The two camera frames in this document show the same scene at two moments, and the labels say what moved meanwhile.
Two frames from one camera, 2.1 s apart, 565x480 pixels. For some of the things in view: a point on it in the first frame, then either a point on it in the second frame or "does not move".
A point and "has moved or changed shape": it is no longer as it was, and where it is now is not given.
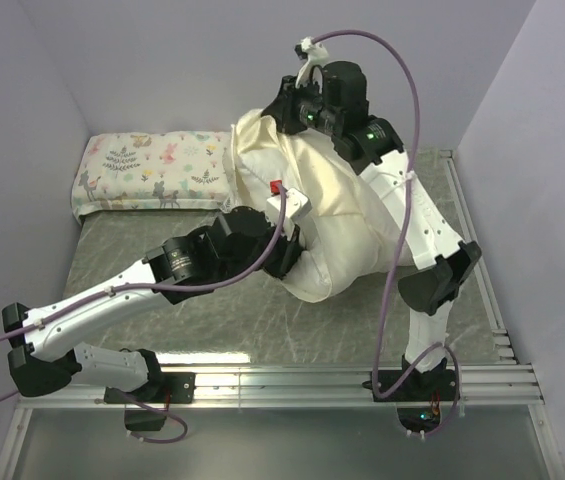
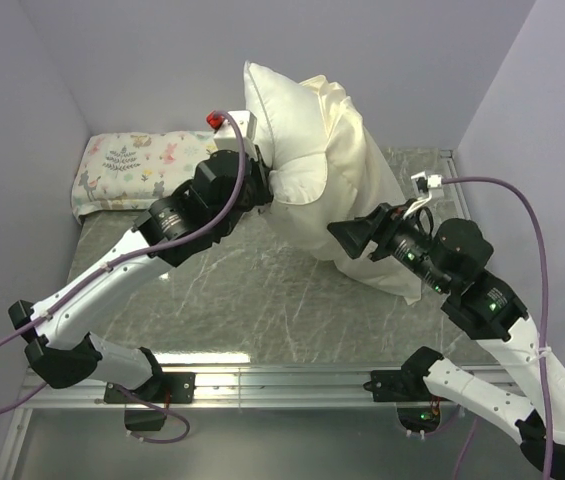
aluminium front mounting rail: (489, 388) does not move
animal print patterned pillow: (154, 170) does not move
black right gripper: (283, 107) -> (379, 225)
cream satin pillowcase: (349, 241) has moved or changed shape
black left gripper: (291, 250) -> (262, 172)
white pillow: (257, 169) has moved or changed shape
